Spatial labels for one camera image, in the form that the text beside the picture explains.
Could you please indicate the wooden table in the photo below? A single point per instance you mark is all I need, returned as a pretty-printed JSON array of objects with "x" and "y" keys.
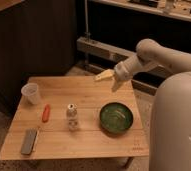
[{"x": 66, "y": 124}]

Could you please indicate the vertical metal pole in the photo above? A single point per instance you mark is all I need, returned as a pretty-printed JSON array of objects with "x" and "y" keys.
[{"x": 87, "y": 33}]

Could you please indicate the clear plastic cup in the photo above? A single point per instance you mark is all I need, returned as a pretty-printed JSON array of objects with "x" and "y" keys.
[{"x": 31, "y": 92}]

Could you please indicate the grey sponge block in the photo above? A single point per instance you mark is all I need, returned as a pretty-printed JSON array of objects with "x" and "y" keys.
[{"x": 28, "y": 141}]

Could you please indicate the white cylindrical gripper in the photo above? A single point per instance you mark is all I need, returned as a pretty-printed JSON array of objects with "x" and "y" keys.
[{"x": 124, "y": 71}]

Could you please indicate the dark wooden cabinet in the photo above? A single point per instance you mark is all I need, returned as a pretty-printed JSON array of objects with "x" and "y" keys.
[{"x": 37, "y": 38}]

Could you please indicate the background shelf counter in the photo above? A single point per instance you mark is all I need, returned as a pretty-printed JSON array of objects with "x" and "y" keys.
[{"x": 176, "y": 9}]

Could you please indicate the clear plastic bottle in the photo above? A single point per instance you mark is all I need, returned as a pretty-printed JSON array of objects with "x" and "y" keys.
[{"x": 72, "y": 117}]

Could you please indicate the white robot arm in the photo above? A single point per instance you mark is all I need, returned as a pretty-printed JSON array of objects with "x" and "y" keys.
[{"x": 148, "y": 55}]

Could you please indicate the green bowl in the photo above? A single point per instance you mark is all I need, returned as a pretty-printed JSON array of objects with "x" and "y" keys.
[{"x": 116, "y": 118}]

